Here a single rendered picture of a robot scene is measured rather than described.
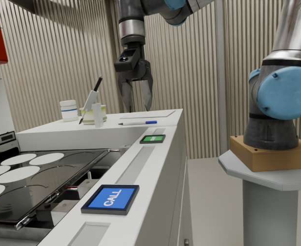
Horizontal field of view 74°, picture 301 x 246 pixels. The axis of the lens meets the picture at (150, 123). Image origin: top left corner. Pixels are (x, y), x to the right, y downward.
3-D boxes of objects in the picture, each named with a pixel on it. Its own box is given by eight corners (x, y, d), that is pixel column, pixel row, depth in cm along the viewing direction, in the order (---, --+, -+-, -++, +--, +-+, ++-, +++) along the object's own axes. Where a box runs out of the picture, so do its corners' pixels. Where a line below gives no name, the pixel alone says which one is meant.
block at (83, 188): (79, 198, 42) (76, 185, 41) (87, 190, 45) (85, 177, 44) (115, 200, 40) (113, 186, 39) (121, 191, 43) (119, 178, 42)
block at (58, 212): (53, 226, 34) (50, 210, 33) (66, 213, 37) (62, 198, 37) (96, 229, 32) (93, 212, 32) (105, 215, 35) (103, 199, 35)
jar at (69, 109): (60, 122, 94) (56, 102, 92) (69, 119, 101) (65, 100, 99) (73, 121, 93) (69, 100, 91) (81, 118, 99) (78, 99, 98)
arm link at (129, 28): (140, 17, 54) (112, 23, 56) (142, 35, 55) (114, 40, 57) (147, 26, 61) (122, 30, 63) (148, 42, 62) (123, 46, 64)
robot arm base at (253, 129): (273, 134, 72) (273, 107, 71) (311, 146, 58) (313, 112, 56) (234, 139, 71) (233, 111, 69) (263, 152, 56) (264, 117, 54)
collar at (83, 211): (80, 213, 23) (79, 209, 23) (102, 188, 28) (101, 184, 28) (126, 215, 22) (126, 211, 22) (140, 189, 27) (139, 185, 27)
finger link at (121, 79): (133, 97, 61) (136, 68, 59) (131, 97, 59) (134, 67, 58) (118, 94, 62) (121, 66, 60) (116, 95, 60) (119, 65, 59)
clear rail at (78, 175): (11, 233, 32) (9, 225, 32) (108, 151, 68) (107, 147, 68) (19, 233, 32) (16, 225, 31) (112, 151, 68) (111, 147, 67)
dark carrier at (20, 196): (-120, 214, 41) (-121, 211, 41) (19, 154, 74) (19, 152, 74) (18, 223, 33) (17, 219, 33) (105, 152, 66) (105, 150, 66)
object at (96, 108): (85, 128, 72) (78, 91, 70) (90, 126, 76) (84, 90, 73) (100, 127, 71) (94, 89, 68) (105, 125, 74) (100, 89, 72)
